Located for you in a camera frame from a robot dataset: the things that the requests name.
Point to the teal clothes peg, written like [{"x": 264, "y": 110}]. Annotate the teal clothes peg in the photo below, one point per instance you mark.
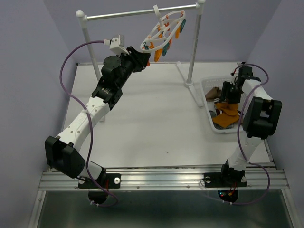
[{"x": 165, "y": 49}]

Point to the white clothes drying rack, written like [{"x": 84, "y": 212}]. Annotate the white clothes drying rack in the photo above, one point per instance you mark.
[{"x": 198, "y": 6}]

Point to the white round clip hanger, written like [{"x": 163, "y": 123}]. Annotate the white round clip hanger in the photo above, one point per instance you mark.
[{"x": 168, "y": 27}]

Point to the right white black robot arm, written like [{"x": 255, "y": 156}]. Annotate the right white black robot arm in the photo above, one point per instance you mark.
[{"x": 258, "y": 119}]

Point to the aluminium rail frame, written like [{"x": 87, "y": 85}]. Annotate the aluminium rail frame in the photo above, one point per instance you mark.
[{"x": 168, "y": 179}]

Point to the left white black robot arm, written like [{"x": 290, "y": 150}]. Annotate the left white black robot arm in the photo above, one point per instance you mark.
[{"x": 62, "y": 151}]

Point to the yellow orange clothes peg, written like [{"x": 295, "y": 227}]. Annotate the yellow orange clothes peg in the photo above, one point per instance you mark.
[{"x": 157, "y": 55}]

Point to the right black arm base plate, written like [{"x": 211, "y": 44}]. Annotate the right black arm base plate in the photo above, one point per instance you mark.
[{"x": 218, "y": 180}]

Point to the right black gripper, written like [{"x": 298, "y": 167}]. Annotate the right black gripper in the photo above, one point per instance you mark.
[{"x": 232, "y": 99}]

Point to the mustard brown striped sock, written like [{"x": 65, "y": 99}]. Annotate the mustard brown striped sock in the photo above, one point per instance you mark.
[{"x": 226, "y": 108}]

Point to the mustard sock in basket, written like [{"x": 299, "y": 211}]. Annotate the mustard sock in basket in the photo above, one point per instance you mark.
[{"x": 224, "y": 120}]

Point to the beige sock in basket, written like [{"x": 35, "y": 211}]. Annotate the beige sock in basket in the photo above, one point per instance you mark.
[{"x": 214, "y": 93}]

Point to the white plastic laundry basket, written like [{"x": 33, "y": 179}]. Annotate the white plastic laundry basket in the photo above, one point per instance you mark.
[{"x": 206, "y": 84}]

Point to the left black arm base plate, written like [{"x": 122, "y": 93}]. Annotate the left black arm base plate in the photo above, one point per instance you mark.
[{"x": 105, "y": 180}]

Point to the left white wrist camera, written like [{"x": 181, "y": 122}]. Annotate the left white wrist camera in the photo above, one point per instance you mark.
[{"x": 117, "y": 45}]

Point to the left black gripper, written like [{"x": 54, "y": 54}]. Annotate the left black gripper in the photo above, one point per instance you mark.
[{"x": 139, "y": 59}]

